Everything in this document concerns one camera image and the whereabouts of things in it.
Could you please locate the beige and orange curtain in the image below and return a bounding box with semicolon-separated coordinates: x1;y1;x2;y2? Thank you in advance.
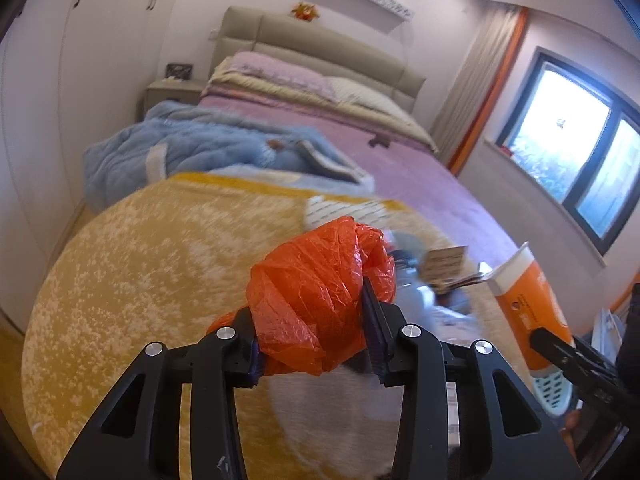
430;2;528;176

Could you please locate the beige padded headboard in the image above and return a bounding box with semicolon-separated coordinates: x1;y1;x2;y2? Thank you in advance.
207;6;426;113

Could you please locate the brown cardboard packet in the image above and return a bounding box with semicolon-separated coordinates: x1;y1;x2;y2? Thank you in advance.
422;246;496;293

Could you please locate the orange plastic bag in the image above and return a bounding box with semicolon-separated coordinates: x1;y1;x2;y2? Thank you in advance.
207;216;398;377

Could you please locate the beige nightstand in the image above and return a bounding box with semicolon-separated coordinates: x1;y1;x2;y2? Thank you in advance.
145;79;208;121

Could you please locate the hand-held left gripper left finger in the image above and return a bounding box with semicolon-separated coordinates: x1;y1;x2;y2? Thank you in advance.
56;307;262;480

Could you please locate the beige dotted pillow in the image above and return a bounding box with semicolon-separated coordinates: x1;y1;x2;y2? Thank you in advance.
325;76;416;116

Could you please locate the yellow printed blanket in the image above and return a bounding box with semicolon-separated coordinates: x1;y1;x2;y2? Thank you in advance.
20;172;536;480

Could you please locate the dark framed window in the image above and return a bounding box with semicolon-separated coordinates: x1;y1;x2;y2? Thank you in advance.
482;46;640;256

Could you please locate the clear plastic bottle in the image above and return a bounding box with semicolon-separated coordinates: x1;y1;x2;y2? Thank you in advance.
387;247;451;322

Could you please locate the pink pillow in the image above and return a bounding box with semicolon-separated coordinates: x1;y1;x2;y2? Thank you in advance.
227;51;336;101

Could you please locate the orange and white carton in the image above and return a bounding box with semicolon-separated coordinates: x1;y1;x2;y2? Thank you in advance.
487;241;573;378

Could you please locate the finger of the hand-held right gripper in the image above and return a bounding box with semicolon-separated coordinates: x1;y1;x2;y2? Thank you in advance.
529;326;593;378

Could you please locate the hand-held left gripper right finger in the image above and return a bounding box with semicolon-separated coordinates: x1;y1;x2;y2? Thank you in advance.
362;277;583;480

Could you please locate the blue quilt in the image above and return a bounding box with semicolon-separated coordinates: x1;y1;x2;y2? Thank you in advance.
82;100;376;211

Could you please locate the folded beige quilt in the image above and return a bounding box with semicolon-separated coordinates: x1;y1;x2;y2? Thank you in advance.
202;57;436;152

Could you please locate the bed with pink sheet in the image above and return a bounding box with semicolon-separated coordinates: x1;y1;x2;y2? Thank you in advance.
197;95;521;271

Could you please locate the orange plush toy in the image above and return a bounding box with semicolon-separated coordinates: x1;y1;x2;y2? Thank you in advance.
290;2;321;22

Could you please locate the light green plastic basket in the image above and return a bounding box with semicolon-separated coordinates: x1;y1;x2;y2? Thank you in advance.
532;367;573;418

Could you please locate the white wardrobe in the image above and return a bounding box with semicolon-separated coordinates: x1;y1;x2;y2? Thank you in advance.
0;0;193;311

